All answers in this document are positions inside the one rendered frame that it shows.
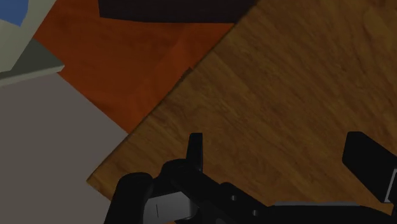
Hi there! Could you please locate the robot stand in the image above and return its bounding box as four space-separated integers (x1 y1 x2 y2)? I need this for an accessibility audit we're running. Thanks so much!
98 0 259 24

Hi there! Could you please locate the wooden table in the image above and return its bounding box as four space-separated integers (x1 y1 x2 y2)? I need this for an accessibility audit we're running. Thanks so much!
86 0 397 224

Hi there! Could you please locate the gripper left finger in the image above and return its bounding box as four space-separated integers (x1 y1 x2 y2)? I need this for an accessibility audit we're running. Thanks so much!
104 132 268 224

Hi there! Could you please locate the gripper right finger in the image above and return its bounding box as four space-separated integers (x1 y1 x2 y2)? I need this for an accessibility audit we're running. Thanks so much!
341 131 397 216

